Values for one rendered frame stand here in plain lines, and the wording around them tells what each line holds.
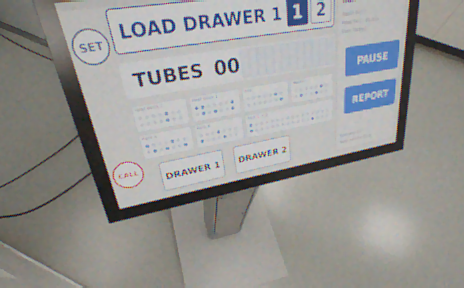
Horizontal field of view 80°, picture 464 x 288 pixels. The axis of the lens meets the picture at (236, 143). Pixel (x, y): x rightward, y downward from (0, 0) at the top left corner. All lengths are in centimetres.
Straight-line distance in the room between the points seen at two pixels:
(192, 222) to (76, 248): 53
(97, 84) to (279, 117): 25
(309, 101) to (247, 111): 10
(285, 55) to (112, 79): 23
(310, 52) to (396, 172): 148
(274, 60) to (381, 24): 18
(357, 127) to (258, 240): 97
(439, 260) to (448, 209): 30
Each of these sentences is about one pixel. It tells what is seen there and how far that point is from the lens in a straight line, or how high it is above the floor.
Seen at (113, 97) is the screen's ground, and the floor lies 110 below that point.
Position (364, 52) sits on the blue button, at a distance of 49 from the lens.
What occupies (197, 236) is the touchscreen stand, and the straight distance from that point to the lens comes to 138.
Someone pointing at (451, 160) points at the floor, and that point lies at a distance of 212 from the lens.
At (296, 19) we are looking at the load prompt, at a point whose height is 115.
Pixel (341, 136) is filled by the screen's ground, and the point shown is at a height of 100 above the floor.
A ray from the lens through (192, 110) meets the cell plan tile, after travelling 39.
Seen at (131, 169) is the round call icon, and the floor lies 102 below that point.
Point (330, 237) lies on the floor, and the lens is 153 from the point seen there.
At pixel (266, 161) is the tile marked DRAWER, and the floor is 99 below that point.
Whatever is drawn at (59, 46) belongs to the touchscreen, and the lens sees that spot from 39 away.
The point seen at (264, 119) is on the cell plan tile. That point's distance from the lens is 42.
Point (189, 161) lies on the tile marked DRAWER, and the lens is 41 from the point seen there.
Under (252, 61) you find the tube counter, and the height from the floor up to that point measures 111.
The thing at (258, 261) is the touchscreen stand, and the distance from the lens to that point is 138.
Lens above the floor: 139
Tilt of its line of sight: 60 degrees down
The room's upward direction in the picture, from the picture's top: 10 degrees clockwise
